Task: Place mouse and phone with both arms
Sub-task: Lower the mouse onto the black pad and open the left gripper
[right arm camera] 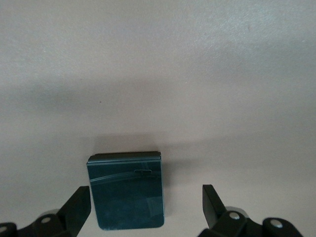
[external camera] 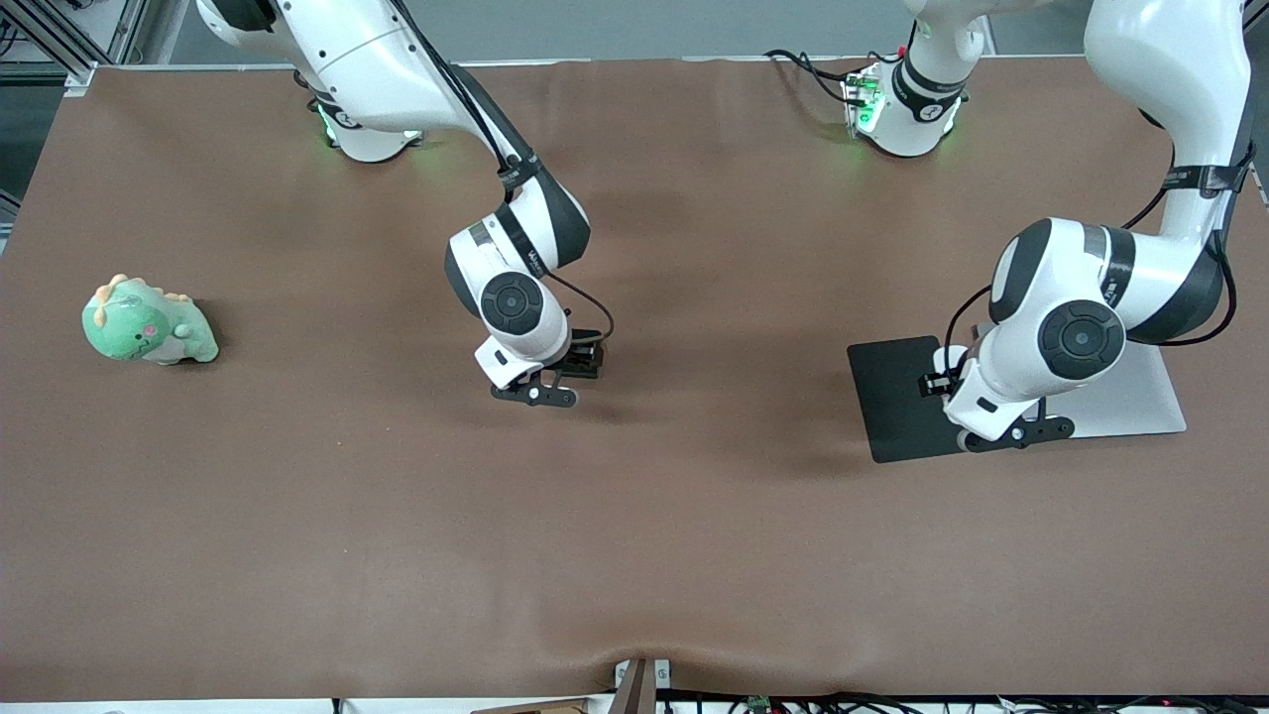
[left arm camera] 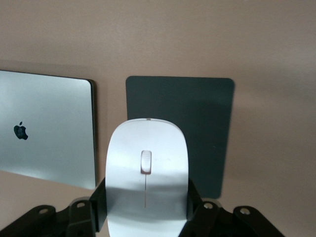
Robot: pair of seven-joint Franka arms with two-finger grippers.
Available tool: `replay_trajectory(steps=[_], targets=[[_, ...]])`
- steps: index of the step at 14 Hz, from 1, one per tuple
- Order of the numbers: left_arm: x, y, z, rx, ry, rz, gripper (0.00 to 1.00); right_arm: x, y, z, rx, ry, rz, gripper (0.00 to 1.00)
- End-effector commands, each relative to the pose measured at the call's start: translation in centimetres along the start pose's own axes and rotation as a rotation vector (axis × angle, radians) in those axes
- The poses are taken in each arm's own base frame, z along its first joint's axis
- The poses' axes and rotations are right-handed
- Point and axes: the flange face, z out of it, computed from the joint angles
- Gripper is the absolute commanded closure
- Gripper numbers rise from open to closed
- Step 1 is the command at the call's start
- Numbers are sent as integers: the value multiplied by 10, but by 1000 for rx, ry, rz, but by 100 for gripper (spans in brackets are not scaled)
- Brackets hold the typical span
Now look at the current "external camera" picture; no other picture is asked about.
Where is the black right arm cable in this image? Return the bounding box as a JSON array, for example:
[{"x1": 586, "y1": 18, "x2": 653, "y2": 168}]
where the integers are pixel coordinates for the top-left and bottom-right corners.
[{"x1": 392, "y1": 0, "x2": 616, "y2": 348}]

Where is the aluminium frame post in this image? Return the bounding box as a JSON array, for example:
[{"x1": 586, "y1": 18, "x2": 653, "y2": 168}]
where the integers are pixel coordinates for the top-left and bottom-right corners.
[{"x1": 0, "y1": 0, "x2": 150, "y2": 95}]

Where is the black mouse pad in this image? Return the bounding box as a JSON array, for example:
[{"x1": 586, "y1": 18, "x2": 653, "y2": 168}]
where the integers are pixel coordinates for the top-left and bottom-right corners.
[{"x1": 848, "y1": 335, "x2": 971, "y2": 464}]

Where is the metal bracket with wooden post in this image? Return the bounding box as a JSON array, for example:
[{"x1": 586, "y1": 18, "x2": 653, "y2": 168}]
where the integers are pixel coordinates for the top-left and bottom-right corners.
[{"x1": 613, "y1": 657, "x2": 673, "y2": 714}]

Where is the silver laptop with apple logo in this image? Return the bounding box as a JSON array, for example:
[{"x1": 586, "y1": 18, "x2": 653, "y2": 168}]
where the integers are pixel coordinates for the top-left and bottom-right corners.
[{"x1": 977, "y1": 317, "x2": 1188, "y2": 440}]

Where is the brown table cover mat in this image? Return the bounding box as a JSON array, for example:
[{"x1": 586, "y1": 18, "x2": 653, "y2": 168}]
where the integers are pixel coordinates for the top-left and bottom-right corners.
[{"x1": 0, "y1": 57, "x2": 1269, "y2": 701}]

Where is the green dinosaur plush toy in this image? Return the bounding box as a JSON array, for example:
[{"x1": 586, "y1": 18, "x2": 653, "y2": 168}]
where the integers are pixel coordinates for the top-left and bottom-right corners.
[{"x1": 81, "y1": 274, "x2": 220, "y2": 366}]

